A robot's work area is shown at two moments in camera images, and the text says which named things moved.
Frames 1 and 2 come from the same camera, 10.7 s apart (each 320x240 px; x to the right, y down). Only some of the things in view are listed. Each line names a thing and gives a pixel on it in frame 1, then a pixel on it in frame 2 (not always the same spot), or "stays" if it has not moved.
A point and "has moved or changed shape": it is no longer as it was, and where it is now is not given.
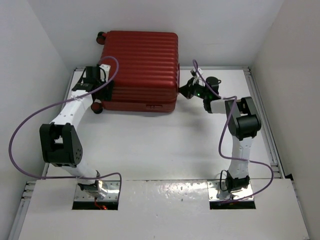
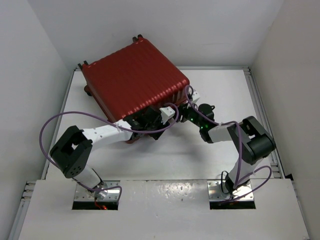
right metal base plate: (216, 194) stays
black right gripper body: (198, 90) -> (189, 114)
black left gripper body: (102, 91) -> (156, 125)
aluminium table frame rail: (265, 132) stays
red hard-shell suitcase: (147, 79) has moved or changed shape
